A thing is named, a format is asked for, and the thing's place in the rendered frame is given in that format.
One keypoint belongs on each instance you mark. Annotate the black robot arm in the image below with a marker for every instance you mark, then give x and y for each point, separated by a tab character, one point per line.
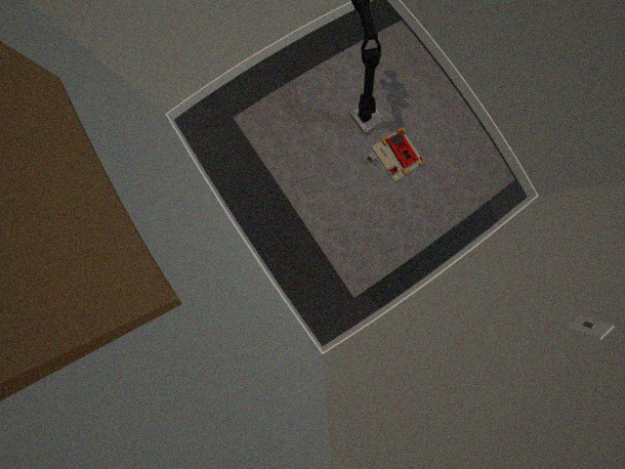
370	58

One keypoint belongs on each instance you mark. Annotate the red toy car body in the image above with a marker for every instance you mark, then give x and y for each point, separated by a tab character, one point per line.
402	150

